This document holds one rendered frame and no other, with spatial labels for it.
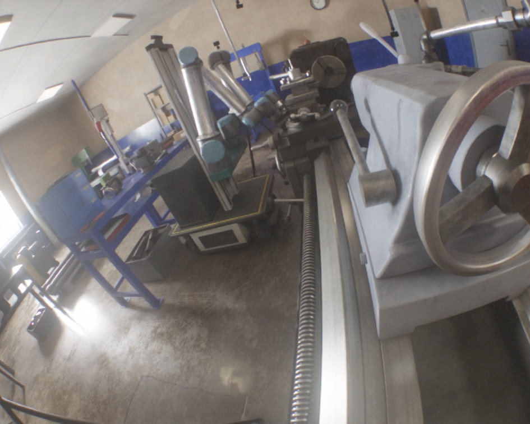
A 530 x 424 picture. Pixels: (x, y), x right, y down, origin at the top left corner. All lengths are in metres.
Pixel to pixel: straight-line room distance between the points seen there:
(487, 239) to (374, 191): 0.19
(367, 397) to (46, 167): 7.89
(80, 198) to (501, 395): 2.28
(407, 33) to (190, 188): 4.73
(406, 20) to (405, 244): 5.16
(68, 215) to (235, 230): 1.31
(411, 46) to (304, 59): 3.54
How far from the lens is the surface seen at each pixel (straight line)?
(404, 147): 0.31
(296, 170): 1.14
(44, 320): 3.63
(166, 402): 1.66
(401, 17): 5.34
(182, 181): 1.92
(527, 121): 0.25
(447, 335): 0.56
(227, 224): 1.91
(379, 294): 0.34
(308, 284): 0.64
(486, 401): 0.54
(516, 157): 0.26
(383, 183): 0.31
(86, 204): 2.07
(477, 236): 0.37
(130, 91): 6.84
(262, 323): 1.54
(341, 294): 0.45
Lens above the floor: 1.22
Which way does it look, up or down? 30 degrees down
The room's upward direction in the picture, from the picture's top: 24 degrees counter-clockwise
